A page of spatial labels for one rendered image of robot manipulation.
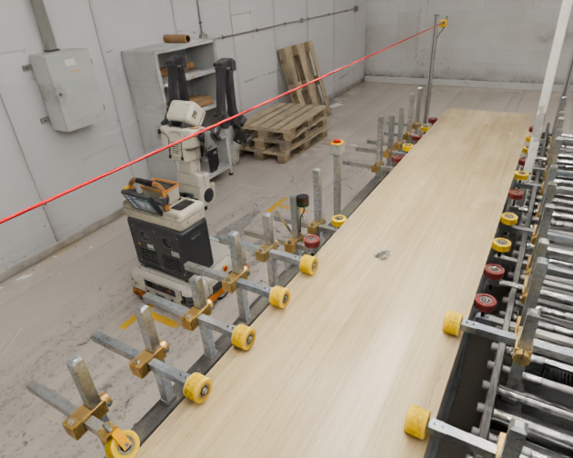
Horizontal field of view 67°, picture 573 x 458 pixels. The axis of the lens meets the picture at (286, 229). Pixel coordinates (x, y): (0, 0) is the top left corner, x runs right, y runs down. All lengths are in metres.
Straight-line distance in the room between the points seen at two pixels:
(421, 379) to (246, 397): 0.57
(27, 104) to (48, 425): 2.49
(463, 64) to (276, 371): 8.59
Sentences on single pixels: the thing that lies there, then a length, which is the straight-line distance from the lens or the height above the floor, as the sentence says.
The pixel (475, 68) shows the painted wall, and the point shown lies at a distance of 9.59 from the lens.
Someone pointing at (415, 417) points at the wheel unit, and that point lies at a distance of 1.34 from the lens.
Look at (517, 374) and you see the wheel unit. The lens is 1.70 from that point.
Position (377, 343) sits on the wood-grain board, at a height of 0.90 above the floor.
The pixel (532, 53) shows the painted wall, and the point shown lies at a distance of 9.46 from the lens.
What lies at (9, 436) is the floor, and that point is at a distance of 2.97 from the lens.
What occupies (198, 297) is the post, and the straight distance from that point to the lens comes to 1.66.
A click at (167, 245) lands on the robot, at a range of 3.00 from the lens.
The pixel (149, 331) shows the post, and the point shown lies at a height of 1.06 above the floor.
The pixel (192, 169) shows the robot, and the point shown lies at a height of 0.94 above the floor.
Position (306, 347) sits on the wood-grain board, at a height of 0.90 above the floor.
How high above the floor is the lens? 2.04
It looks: 30 degrees down
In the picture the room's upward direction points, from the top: 4 degrees counter-clockwise
